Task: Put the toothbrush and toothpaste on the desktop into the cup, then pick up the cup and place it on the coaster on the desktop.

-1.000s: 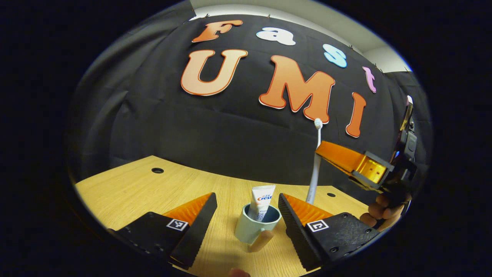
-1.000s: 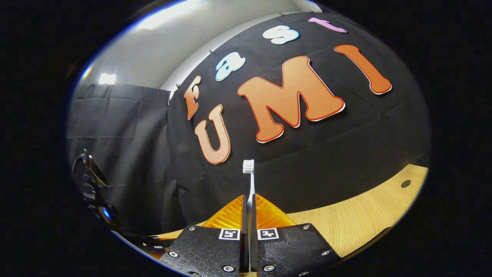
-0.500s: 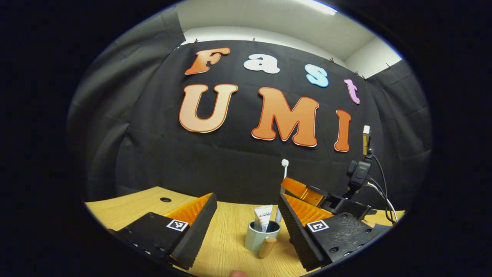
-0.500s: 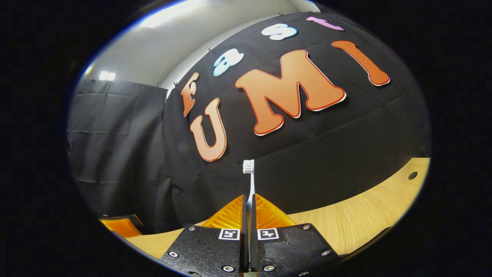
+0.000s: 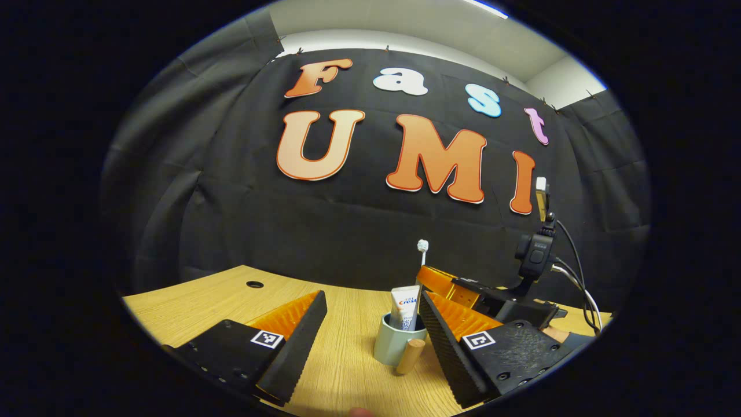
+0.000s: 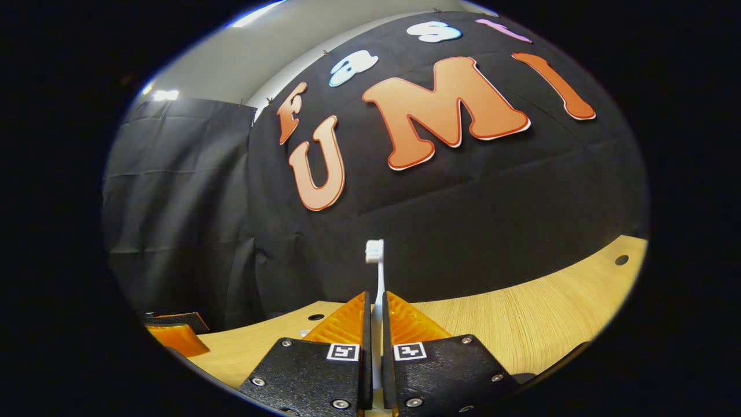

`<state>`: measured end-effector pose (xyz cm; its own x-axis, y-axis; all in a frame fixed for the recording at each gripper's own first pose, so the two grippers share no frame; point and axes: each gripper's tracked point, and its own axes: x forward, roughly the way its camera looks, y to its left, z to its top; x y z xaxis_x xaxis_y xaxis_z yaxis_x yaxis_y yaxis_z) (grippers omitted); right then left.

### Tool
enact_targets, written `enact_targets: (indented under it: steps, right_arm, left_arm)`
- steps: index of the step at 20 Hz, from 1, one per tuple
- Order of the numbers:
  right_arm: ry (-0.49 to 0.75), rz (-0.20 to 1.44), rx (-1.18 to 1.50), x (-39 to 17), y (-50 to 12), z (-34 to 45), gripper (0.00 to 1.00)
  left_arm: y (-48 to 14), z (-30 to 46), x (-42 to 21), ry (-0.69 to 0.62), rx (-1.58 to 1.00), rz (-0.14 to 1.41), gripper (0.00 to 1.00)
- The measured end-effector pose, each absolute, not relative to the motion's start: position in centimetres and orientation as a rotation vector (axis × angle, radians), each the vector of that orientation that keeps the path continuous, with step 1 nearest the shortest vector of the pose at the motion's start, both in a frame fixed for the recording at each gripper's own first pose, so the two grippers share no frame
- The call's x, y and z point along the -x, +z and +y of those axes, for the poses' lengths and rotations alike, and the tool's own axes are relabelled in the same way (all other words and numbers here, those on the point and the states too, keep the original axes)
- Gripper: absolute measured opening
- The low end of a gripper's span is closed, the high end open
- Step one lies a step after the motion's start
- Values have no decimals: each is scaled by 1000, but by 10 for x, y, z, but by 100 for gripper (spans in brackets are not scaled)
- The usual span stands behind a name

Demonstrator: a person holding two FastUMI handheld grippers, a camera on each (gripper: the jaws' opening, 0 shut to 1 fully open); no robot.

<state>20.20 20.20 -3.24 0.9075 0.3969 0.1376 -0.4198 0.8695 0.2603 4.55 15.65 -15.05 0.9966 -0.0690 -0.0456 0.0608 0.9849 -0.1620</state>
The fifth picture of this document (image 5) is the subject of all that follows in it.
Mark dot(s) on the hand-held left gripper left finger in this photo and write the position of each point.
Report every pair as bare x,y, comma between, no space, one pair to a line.
295,359

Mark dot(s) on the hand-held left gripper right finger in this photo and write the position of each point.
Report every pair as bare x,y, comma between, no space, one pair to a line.
448,353

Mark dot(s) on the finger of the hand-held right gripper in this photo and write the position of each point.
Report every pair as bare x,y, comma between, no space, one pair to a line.
446,285

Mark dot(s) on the white toothbrush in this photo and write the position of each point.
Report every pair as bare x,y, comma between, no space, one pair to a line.
423,245

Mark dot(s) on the white toothpaste tube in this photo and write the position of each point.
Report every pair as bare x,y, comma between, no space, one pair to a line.
405,307

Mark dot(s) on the wooden desktop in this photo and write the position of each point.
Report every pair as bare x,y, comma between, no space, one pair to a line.
347,370

